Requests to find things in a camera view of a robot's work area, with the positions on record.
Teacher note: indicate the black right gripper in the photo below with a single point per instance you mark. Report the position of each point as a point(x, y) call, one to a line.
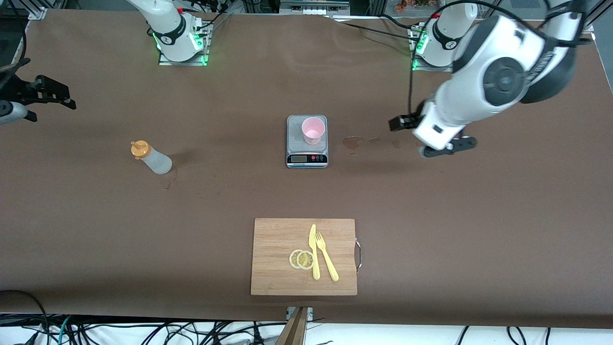
point(23, 89)

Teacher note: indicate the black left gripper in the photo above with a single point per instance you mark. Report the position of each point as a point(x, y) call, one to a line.
point(411, 120)

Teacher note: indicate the pink plastic cup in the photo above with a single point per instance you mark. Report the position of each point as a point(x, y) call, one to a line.
point(313, 129)

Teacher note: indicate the translucent sauce bottle orange cap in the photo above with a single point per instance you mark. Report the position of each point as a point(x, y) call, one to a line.
point(153, 159)

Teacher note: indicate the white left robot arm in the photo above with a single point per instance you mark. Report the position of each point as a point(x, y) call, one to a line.
point(498, 76)

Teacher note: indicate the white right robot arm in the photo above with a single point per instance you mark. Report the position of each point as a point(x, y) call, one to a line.
point(167, 28)

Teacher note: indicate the silver digital kitchen scale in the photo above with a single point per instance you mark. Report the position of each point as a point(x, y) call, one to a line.
point(294, 139)

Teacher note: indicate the grey power strip box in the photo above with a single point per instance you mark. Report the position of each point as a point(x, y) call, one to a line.
point(316, 9)

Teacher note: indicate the yellow plastic knife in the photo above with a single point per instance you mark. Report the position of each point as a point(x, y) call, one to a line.
point(313, 249)

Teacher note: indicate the brown table cover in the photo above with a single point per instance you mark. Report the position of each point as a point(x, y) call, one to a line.
point(96, 239)

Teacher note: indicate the yellow plastic fork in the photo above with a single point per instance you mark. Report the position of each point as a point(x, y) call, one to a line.
point(328, 262)

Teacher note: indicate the lemon slice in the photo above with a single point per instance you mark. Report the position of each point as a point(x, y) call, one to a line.
point(293, 258)
point(305, 259)

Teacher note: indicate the wooden cutting board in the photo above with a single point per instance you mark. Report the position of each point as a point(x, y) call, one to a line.
point(282, 258)

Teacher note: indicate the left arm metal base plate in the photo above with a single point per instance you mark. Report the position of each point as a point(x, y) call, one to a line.
point(421, 67)

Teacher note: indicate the metal table bracket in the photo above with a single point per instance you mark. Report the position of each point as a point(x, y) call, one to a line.
point(310, 312)

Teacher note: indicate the wooden post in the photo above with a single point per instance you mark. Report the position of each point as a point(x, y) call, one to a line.
point(294, 330)

